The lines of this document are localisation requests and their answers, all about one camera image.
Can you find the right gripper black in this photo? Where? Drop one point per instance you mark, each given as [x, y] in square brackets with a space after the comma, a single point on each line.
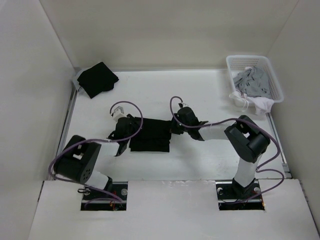
[173, 128]

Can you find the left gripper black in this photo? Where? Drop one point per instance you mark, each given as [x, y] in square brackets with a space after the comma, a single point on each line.
[134, 122]

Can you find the black tank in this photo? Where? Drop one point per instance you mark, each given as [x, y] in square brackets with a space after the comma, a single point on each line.
[154, 136]
[97, 79]

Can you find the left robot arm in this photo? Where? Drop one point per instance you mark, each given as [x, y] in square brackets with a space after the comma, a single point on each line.
[78, 164]

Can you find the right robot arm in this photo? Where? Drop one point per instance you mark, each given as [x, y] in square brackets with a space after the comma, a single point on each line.
[248, 142]

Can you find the folded black tank top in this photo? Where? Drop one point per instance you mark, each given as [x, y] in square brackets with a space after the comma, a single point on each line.
[97, 79]

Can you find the grey tank top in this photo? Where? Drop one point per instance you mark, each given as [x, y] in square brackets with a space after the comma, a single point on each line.
[253, 82]

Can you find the white tank top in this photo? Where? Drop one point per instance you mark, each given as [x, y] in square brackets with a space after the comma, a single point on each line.
[262, 105]

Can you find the white plastic basket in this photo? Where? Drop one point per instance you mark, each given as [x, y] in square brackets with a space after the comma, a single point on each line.
[237, 64]

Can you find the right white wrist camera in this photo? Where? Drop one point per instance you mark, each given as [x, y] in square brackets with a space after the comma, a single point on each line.
[182, 103]

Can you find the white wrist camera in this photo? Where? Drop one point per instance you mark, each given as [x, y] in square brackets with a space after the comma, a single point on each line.
[118, 113]
[182, 103]

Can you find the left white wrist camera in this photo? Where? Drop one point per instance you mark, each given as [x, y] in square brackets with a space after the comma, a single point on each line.
[118, 113]

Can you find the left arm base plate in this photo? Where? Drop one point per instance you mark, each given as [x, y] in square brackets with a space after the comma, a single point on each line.
[93, 200]

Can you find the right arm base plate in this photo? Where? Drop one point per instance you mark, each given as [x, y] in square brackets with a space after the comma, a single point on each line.
[228, 200]

